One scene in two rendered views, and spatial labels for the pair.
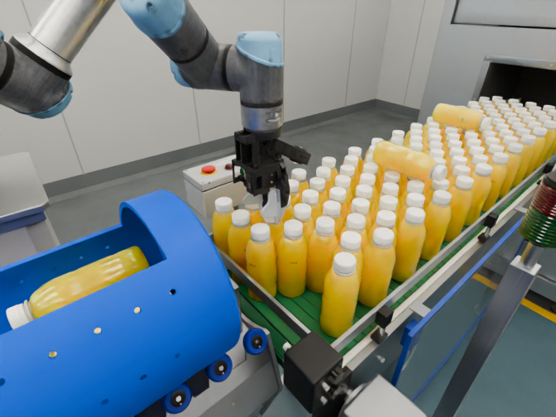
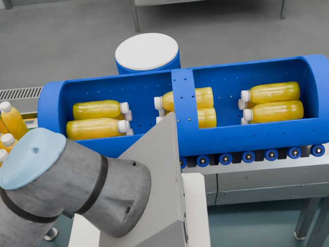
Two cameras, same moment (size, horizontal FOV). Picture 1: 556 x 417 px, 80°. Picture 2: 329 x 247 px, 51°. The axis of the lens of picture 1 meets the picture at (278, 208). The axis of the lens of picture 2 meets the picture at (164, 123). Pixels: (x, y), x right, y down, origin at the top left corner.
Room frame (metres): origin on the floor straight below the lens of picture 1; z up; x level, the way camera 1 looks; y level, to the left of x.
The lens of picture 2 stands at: (0.77, 1.00, 1.87)
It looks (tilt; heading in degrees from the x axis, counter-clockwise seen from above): 45 degrees down; 225
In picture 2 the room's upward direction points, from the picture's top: 8 degrees counter-clockwise
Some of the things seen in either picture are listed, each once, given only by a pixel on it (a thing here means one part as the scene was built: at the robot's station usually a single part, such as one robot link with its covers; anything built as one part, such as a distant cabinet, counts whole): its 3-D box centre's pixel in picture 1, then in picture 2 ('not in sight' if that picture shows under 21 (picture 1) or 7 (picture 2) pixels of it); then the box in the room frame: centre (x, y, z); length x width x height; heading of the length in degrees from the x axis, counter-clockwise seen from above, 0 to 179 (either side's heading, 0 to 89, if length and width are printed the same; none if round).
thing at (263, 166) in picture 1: (260, 158); not in sight; (0.58, 0.03, 1.22); 0.09 x 0.08 x 0.12; 130
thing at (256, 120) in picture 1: (262, 116); not in sight; (0.59, 0.03, 1.30); 0.08 x 0.08 x 0.05
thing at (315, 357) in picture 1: (310, 371); not in sight; (0.32, -0.05, 0.95); 0.10 x 0.07 x 0.10; 40
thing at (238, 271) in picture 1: (255, 287); not in sight; (0.49, 0.05, 0.96); 0.40 x 0.01 x 0.03; 40
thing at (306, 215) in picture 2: not in sight; (310, 206); (-0.29, 0.86, 0.31); 0.06 x 0.06 x 0.63; 40
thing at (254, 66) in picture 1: (258, 69); not in sight; (0.59, 0.03, 1.37); 0.09 x 0.08 x 0.11; 71
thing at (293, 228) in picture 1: (293, 227); not in sight; (0.55, -0.03, 1.07); 0.04 x 0.04 x 0.02
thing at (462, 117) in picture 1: (459, 117); not in sight; (1.16, -0.65, 1.12); 0.17 x 0.07 x 0.07; 40
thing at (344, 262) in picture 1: (344, 262); (5, 106); (0.45, -0.12, 1.07); 0.04 x 0.04 x 0.02
